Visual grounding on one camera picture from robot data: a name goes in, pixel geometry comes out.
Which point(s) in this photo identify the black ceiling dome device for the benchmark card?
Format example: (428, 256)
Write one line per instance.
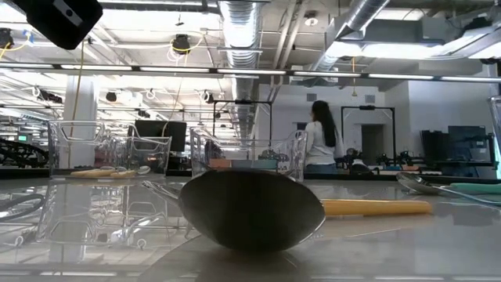
(181, 44)

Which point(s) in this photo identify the silver smooth ventilation duct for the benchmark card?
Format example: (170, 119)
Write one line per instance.
(362, 13)

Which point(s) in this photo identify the dark blue workstation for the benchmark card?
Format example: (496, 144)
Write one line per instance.
(462, 149)

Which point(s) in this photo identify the background black robot arm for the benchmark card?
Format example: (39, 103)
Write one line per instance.
(23, 154)
(354, 154)
(403, 160)

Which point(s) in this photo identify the narrow clear plastic bin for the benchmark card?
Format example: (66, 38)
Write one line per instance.
(78, 156)

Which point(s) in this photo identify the black monitor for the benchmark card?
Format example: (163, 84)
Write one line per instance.
(156, 133)

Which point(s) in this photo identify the black table frame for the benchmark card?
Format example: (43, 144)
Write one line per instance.
(352, 177)

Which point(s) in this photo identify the person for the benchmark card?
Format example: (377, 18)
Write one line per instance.
(321, 145)

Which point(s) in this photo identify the green exit sign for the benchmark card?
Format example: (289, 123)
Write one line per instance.
(22, 138)

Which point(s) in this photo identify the round ceiling sensor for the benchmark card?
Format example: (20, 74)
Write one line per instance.
(311, 19)

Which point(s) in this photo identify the wide clear plastic bin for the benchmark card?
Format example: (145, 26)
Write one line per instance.
(274, 152)

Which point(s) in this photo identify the black rig frame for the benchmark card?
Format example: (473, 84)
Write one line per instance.
(242, 102)
(368, 107)

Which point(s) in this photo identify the silver ribbed ventilation duct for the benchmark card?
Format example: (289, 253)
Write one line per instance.
(239, 27)

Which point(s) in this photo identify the overhead light bar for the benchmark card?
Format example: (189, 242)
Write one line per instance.
(250, 71)

